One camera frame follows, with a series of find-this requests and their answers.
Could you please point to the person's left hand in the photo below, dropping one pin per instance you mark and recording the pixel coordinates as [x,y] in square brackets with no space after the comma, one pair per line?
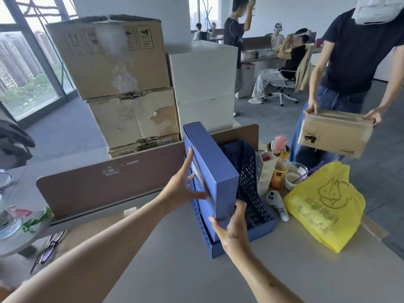
[176,192]

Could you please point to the person's right hand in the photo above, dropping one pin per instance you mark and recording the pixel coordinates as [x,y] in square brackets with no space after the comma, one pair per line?
[235,236]

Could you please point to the person's left thumb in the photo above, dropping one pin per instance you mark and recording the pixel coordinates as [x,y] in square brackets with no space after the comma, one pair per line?
[200,197]

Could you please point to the person's right thumb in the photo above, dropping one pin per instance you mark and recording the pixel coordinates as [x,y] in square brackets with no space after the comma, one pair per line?
[217,223]

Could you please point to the blue box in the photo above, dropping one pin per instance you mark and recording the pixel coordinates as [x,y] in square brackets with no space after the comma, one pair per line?
[217,186]

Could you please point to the person's right forearm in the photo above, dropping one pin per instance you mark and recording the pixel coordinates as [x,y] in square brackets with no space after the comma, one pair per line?
[258,277]

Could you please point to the person's left forearm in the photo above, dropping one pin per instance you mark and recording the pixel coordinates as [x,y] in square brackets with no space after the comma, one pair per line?
[94,249]

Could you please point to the blue perforated file rack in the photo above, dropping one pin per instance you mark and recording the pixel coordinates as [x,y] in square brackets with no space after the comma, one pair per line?
[252,192]

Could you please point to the white tube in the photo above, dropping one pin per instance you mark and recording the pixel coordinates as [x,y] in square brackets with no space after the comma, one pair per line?
[283,213]

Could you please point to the white desk organizer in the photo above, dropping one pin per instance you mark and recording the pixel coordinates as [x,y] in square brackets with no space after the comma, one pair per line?
[265,173]

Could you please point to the flattened cardboard box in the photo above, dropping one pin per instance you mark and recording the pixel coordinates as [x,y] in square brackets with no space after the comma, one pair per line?
[145,144]

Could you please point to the orange juice bottle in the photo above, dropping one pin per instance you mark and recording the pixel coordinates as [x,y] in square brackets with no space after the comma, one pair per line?
[279,173]

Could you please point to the white cup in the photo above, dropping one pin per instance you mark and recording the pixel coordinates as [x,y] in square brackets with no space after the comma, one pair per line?
[292,181]

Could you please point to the low white box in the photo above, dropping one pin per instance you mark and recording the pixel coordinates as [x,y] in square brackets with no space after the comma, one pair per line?
[206,112]

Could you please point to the brown desk divider panel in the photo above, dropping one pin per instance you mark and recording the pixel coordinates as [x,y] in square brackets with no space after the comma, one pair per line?
[110,182]

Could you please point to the colourful sticker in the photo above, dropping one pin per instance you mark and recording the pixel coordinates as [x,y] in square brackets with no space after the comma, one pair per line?
[109,171]

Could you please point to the pink capped bottle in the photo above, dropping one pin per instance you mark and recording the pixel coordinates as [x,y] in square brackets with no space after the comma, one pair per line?
[280,145]

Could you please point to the clear glass bowl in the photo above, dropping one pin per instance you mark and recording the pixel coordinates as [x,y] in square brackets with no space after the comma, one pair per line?
[299,168]

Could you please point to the torn cardboard box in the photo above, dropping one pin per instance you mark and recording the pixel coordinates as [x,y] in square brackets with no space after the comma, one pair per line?
[135,116]

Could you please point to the yellow plastic bag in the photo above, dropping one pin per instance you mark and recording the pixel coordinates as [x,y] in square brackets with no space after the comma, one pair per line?
[325,205]

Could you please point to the white drawer cabinet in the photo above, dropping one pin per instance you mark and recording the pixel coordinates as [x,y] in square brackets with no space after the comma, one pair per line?
[246,80]

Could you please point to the tall white box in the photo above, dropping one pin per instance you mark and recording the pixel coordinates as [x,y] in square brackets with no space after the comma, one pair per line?
[205,69]

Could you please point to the white office chair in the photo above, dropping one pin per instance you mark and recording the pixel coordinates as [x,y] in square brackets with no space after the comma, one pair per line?
[282,88]

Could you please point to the small brown cardboard box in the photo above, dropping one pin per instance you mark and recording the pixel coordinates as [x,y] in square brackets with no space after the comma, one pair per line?
[334,134]

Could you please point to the office desk with partition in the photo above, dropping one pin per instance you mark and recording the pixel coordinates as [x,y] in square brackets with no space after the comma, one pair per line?
[262,48]

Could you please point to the black eyeglasses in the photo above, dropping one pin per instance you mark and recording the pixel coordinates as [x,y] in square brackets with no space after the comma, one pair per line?
[47,249]

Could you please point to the beige jacket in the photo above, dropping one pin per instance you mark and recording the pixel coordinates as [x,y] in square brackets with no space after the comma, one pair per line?
[304,69]

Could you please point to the green wrapper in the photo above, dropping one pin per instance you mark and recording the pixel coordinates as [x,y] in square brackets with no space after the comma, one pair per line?
[36,220]

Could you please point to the large worn cardboard box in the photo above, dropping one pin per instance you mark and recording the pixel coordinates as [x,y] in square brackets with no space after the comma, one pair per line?
[110,56]

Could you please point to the red packet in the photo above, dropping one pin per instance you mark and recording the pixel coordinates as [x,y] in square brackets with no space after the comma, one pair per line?
[20,212]

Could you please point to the black bag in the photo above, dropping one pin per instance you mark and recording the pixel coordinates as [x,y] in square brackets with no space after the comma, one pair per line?
[15,145]

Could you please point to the clear glass dish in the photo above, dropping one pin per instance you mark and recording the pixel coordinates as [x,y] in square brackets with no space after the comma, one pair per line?
[9,225]

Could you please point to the dark framed window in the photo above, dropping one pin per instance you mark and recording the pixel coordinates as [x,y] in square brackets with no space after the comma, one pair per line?
[28,69]

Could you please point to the white headset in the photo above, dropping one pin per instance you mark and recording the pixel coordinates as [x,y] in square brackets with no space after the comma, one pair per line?
[375,9]

